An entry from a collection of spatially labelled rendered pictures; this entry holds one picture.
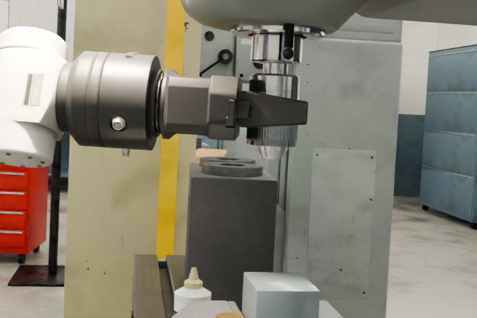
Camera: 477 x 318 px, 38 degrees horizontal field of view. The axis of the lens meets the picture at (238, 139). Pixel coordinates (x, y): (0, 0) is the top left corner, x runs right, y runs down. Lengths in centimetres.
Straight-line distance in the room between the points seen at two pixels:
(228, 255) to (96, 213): 144
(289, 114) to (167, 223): 180
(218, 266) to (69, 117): 42
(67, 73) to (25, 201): 456
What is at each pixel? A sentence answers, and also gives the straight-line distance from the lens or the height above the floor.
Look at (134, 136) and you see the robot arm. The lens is 62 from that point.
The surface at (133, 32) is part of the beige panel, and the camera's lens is 236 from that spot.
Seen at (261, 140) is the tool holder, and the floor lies 121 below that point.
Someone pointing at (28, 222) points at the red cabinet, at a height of 31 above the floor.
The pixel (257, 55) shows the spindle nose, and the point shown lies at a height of 128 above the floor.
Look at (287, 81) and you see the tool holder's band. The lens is 62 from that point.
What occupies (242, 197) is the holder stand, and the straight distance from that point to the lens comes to 96.
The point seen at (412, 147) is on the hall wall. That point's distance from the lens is 1045.
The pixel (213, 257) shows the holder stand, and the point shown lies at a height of 103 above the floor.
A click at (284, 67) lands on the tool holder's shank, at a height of 128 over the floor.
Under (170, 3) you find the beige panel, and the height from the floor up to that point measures 156.
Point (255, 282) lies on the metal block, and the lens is 58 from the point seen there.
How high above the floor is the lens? 124
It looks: 3 degrees down
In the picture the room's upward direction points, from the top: 3 degrees clockwise
